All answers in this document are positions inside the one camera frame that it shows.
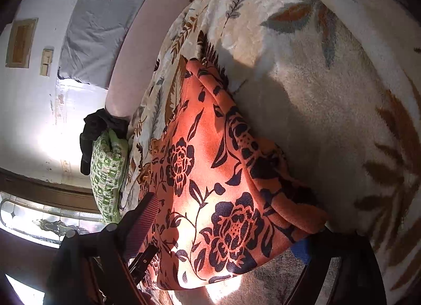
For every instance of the black garment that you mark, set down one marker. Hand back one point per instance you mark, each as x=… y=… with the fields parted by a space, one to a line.
x=95 y=130

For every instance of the grey pillow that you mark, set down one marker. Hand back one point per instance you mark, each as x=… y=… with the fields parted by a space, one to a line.
x=102 y=28

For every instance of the green patterned pillow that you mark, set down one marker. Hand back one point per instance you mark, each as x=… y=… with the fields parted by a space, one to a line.
x=107 y=173

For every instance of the orange floral blouse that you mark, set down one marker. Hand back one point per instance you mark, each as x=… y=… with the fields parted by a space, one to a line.
x=210 y=160

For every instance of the pink bolster cushion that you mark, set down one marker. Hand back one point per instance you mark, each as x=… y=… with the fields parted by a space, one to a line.
x=138 y=48

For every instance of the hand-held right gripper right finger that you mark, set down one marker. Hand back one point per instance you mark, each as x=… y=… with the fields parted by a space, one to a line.
x=301 y=249

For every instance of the beige wall switch plate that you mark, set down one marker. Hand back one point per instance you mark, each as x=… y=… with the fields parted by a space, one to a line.
x=47 y=61

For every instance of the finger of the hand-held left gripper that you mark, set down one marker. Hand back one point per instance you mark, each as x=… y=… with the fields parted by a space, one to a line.
x=144 y=259

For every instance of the cream leaf print blanket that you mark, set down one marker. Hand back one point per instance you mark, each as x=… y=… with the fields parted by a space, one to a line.
x=329 y=111

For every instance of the stained glass window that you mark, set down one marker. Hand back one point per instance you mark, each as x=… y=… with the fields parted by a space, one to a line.
x=49 y=226

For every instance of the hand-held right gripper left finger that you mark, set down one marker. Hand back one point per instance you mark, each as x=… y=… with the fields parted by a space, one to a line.
x=141 y=226

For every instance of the wooden framed wall panel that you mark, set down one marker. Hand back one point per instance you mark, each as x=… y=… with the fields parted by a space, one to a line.
x=21 y=43

